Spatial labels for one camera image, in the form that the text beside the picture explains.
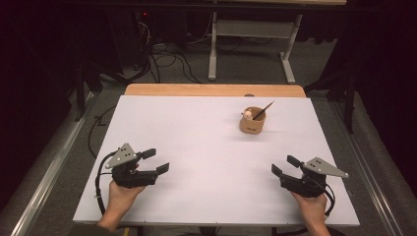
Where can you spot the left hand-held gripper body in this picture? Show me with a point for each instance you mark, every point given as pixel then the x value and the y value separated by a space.
pixel 131 178

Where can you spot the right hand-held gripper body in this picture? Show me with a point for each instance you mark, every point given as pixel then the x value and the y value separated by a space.
pixel 305 187

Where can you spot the wooden pen holder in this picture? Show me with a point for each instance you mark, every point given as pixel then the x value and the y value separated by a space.
pixel 251 126

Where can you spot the black pencil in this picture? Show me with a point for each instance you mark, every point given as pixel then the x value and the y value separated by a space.
pixel 264 111

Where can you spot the person's right hand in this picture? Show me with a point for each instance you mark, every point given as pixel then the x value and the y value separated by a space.
pixel 313 209

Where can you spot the person's left hand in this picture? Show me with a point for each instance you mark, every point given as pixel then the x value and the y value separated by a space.
pixel 122 201

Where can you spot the white board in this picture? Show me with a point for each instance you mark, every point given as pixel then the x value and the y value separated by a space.
pixel 213 170

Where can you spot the black metal stand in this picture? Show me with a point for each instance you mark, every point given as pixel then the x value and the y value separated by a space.
pixel 350 105
pixel 80 95

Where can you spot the wooden table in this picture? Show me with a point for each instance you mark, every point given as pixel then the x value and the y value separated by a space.
pixel 196 89

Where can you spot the black computer tower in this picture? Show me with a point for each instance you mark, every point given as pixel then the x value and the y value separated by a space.
pixel 129 36

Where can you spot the aluminium floor rail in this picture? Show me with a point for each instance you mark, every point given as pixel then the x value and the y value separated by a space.
pixel 49 173
pixel 370 167

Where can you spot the white metal desk frame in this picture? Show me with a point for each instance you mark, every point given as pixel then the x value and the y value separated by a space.
pixel 254 29

